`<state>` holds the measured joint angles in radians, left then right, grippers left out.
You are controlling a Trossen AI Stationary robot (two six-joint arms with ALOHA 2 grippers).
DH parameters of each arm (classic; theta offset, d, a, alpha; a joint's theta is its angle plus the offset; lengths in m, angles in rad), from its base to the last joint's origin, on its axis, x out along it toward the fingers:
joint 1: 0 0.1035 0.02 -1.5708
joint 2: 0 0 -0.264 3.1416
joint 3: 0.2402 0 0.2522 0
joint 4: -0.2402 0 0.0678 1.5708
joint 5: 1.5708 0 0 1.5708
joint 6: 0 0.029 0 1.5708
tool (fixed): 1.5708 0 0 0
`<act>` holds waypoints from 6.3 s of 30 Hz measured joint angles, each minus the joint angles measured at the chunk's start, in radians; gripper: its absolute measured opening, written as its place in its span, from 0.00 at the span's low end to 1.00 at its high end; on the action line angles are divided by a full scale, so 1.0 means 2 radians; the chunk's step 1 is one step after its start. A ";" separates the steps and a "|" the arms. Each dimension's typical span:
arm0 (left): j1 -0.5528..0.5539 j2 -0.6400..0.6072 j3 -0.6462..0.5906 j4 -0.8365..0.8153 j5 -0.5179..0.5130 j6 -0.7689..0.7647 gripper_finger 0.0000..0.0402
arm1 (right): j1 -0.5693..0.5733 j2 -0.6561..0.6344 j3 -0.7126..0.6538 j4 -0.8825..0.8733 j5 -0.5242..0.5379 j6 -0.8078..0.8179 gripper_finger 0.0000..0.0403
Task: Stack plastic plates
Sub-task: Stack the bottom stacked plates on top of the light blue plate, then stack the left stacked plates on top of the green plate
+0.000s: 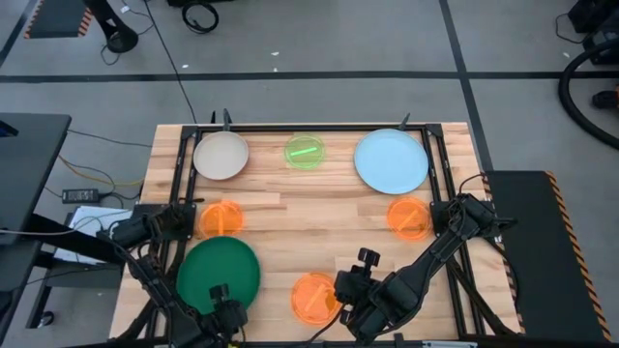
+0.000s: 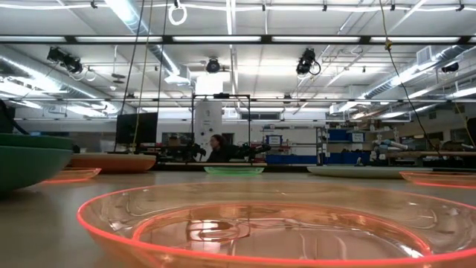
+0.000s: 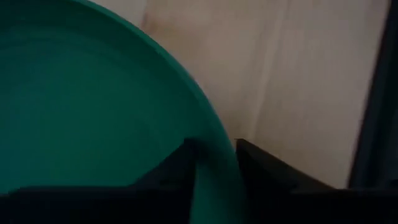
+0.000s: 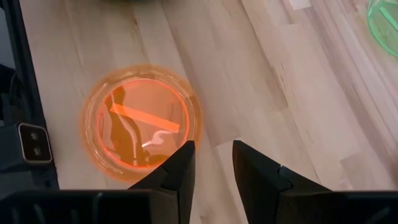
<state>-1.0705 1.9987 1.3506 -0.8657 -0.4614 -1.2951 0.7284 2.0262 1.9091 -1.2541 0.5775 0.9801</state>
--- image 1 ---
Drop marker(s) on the orange translucent small plate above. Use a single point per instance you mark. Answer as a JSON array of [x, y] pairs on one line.
[[221, 220], [409, 219], [312, 298]]

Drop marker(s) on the black desk leg frame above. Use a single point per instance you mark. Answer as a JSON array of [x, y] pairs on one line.
[[87, 244]]

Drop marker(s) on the dark green large plate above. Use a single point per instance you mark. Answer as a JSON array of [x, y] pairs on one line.
[[217, 266]]

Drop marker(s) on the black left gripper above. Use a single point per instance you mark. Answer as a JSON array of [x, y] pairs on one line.
[[227, 316]]

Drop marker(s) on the white paper sheet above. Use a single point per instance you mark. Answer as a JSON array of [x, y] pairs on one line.
[[92, 217]]

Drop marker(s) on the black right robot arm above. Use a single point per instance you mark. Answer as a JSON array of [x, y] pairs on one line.
[[435, 251]]

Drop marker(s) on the black stand base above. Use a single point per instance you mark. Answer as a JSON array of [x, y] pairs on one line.
[[118, 38]]

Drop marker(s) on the black aluminium table frame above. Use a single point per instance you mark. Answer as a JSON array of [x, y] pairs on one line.
[[314, 128]]

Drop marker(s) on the black desk top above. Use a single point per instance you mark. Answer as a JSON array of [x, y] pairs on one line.
[[29, 164]]

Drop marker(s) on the black power adapter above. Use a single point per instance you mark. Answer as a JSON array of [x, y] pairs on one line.
[[79, 195]]

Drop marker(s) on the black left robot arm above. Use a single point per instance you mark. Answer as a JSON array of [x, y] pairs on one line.
[[159, 290]]

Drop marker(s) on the black caster wheel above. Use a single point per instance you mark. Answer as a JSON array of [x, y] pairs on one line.
[[47, 318]]

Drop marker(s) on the small black hazard-striped mat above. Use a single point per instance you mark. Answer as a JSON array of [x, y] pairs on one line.
[[55, 17]]

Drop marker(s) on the beige plastic plate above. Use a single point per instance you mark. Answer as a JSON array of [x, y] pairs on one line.
[[221, 155]]

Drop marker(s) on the green translucent small plate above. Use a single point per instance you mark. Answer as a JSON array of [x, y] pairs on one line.
[[304, 152]]

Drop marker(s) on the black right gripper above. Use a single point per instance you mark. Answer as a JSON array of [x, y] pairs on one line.
[[353, 287]]

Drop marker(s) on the black shoe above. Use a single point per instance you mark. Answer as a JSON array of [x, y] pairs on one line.
[[605, 99]]

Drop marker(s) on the black frame clamp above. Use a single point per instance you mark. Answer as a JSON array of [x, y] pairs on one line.
[[226, 120], [405, 121]]

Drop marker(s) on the light blue large plate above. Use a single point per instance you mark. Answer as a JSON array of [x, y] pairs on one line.
[[391, 160]]

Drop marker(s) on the black mat with hazard stripes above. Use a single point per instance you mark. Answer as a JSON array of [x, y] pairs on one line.
[[546, 280]]

